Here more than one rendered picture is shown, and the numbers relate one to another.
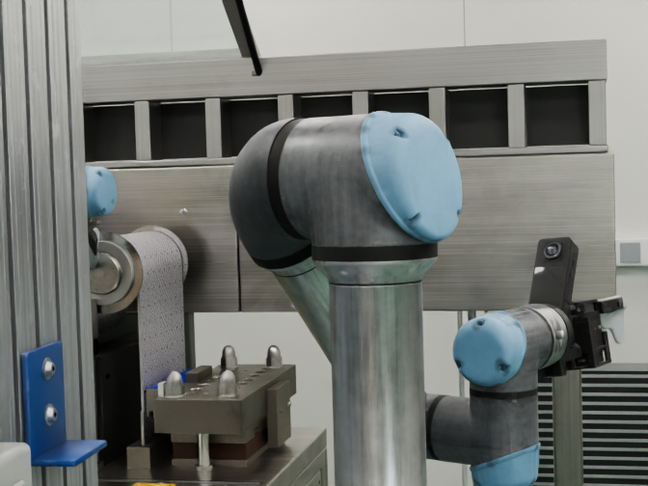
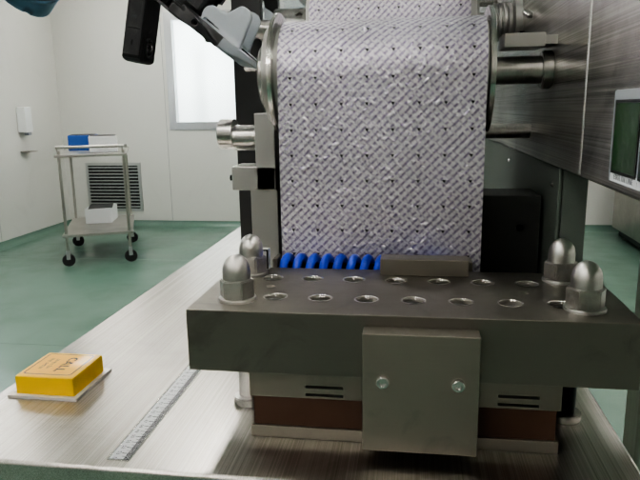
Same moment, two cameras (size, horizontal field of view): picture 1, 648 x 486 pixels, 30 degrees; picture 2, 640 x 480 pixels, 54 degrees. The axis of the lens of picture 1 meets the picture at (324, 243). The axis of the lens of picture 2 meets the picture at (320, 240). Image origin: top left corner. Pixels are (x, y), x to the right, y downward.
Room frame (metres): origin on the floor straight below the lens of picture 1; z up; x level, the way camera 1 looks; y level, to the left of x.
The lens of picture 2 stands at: (2.15, -0.41, 1.21)
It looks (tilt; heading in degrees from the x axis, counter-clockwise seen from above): 12 degrees down; 86
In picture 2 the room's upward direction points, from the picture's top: 1 degrees counter-clockwise
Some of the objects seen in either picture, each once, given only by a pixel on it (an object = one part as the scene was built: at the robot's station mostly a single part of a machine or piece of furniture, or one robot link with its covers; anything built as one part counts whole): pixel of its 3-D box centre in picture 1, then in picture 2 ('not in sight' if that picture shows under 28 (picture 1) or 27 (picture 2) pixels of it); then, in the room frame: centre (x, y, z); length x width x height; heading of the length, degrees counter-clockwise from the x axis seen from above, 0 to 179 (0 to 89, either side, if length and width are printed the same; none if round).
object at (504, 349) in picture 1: (501, 348); not in sight; (1.33, -0.19, 1.21); 0.11 x 0.08 x 0.09; 145
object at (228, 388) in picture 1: (228, 383); (236, 276); (2.11, 0.18, 1.05); 0.04 x 0.04 x 0.04
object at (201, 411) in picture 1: (230, 395); (404, 318); (2.28, 0.19, 1.00); 0.40 x 0.16 x 0.06; 168
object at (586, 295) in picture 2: (274, 356); (586, 285); (2.42, 0.11, 1.05); 0.04 x 0.04 x 0.04
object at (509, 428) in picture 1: (490, 434); not in sight; (1.34, -0.18, 1.11); 0.11 x 0.08 x 0.11; 55
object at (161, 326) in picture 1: (163, 350); (379, 210); (2.27, 0.31, 1.09); 0.23 x 0.01 x 0.18; 168
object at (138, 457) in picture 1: (165, 441); not in sight; (2.27, 0.31, 0.92); 0.28 x 0.04 x 0.04; 168
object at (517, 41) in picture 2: not in sight; (527, 40); (2.45, 0.33, 1.28); 0.06 x 0.05 x 0.02; 168
